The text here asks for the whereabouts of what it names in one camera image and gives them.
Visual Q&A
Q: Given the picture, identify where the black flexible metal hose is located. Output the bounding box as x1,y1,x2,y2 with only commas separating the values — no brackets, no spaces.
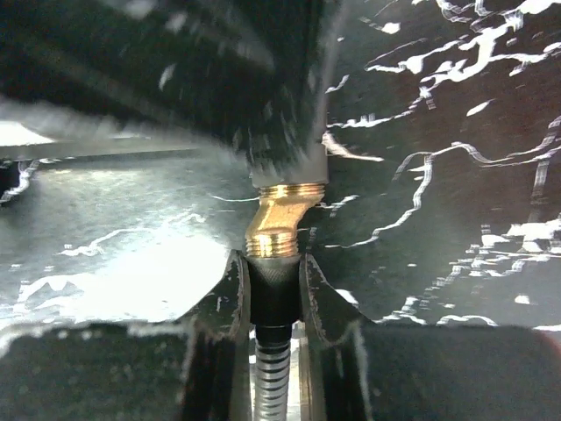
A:
245,256,303,421

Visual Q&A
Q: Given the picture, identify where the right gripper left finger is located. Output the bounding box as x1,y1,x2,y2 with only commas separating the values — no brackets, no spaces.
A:
1,251,252,420

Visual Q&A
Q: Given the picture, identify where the grey faucet valve fitting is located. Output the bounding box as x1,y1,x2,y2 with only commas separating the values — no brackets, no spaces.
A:
244,1,347,259

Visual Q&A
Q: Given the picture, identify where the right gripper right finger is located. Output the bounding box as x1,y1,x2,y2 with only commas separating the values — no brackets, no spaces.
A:
299,254,560,420

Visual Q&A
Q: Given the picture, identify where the black marble pattern mat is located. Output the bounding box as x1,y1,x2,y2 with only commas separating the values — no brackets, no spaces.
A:
1,1,560,333

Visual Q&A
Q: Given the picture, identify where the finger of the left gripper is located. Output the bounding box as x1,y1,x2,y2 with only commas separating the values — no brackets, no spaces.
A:
1,1,327,175

